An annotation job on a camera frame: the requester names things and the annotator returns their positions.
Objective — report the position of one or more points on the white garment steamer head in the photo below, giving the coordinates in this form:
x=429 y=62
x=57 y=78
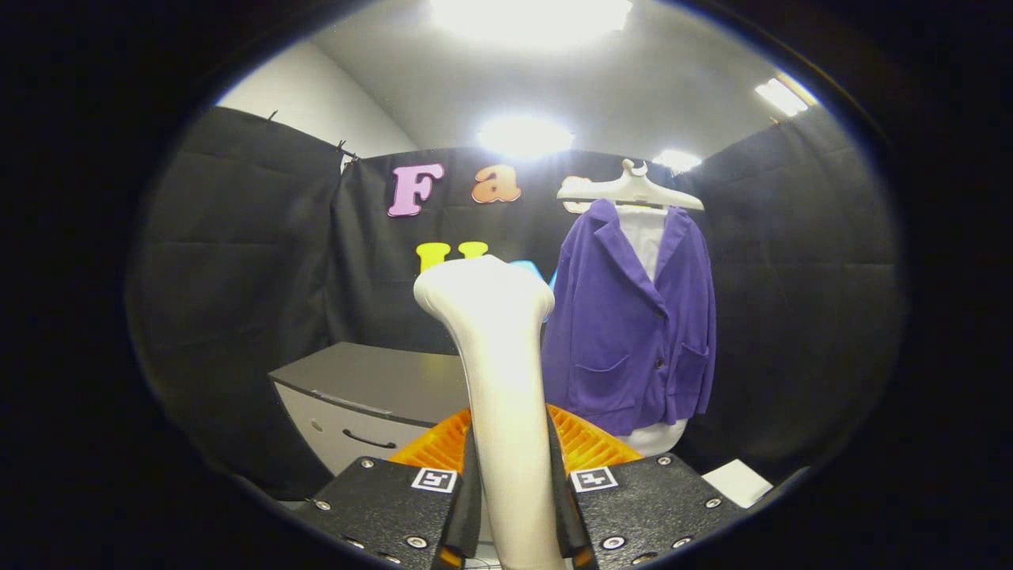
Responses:
x=498 y=364

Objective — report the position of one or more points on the white clothes hanger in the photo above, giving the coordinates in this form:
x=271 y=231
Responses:
x=629 y=188

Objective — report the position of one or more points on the grey cabinet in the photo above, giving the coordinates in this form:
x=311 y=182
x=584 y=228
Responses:
x=372 y=380

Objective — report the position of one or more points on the large round ceiling light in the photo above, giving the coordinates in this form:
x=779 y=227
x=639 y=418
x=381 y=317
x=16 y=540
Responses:
x=530 y=20

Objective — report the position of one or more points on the purple jacket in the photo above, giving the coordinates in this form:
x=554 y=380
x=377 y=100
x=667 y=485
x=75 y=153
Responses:
x=617 y=340

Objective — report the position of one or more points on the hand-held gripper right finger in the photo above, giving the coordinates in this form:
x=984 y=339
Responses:
x=657 y=503

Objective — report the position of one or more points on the black backdrop cloth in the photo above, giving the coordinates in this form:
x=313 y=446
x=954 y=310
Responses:
x=237 y=261

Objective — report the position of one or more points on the white undershirt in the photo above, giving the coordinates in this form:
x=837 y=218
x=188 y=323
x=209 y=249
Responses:
x=643 y=237

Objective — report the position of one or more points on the white flat board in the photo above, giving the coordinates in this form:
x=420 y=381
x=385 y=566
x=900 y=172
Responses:
x=736 y=481

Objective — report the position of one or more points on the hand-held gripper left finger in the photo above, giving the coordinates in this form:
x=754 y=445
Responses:
x=380 y=499

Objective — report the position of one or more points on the rectangular ceiling light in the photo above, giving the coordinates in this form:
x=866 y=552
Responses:
x=677 y=161
x=779 y=96
x=525 y=136

